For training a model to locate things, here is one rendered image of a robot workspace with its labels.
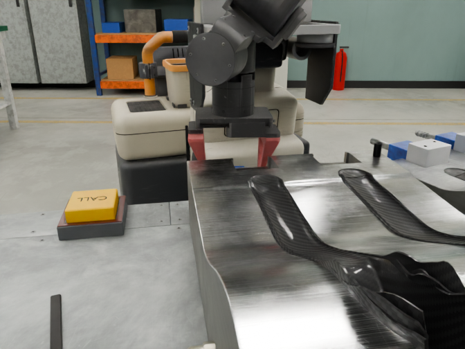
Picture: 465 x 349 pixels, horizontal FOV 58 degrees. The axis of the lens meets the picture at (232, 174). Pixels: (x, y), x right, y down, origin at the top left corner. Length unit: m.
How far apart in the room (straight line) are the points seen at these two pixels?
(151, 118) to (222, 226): 0.74
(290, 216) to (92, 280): 0.22
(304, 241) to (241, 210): 0.07
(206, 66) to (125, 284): 0.25
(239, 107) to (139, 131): 0.59
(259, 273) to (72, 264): 0.31
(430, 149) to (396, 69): 5.58
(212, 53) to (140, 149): 0.68
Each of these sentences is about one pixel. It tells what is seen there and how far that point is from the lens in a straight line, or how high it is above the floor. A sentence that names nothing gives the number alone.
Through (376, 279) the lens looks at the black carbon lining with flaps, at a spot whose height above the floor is 0.92.
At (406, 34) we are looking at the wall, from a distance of 6.20.
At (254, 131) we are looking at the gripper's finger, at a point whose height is 0.92.
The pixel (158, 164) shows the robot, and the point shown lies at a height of 0.67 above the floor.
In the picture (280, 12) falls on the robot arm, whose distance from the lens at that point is 0.52.
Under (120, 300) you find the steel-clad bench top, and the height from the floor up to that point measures 0.80.
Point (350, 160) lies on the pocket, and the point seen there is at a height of 0.88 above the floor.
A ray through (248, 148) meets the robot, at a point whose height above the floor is 0.80.
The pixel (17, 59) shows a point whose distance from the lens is 6.25.
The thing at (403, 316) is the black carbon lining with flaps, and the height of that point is 0.95.
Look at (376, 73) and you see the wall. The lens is 6.15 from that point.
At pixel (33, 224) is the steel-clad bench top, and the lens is 0.63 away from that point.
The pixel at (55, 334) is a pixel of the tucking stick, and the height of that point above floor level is 0.80.
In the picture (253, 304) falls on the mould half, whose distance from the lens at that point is 0.22.
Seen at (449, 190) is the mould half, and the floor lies 0.86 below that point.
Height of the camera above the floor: 1.08
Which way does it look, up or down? 22 degrees down
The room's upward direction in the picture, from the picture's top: straight up
